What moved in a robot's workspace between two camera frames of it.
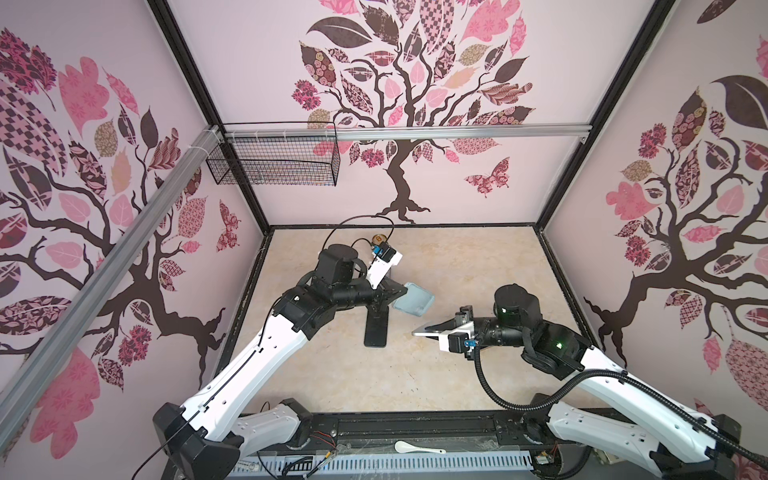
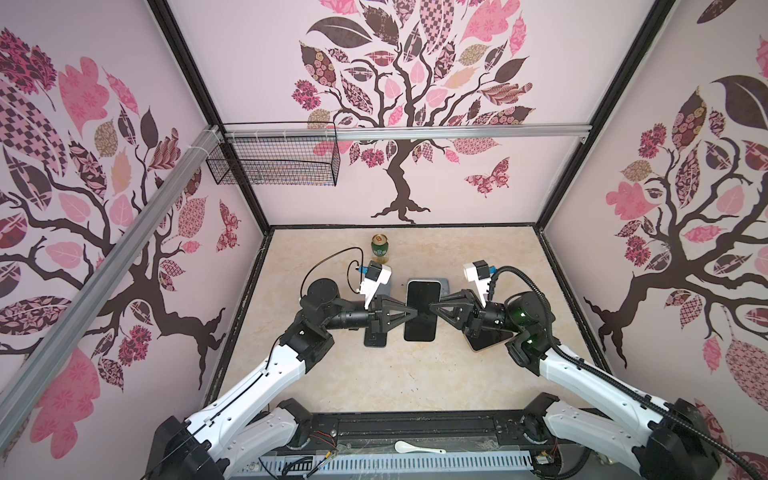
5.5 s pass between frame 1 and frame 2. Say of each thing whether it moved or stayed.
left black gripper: moved
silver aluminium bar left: stayed
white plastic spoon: stayed
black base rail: stayed
